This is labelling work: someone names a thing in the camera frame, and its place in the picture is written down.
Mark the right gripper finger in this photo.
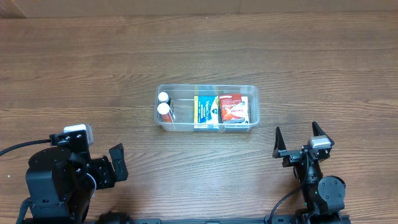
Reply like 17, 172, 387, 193
273, 127, 287, 152
312, 121, 335, 146

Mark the white Hansaplast plaster box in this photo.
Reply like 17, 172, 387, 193
241, 96, 250, 124

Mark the red white sachet box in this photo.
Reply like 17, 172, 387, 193
220, 93, 244, 123

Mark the blue VapoDrops box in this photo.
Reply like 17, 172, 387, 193
193, 95, 219, 129

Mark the orange tube white cap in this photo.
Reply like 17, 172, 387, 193
157, 103, 174, 123

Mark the black bottle white cap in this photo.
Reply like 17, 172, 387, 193
157, 91, 171, 105

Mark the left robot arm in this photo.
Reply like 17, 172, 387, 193
17, 131, 128, 223

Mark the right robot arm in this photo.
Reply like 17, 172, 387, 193
264, 121, 351, 223

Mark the clear plastic container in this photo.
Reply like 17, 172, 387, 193
154, 84, 260, 132

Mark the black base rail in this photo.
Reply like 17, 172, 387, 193
93, 212, 352, 224

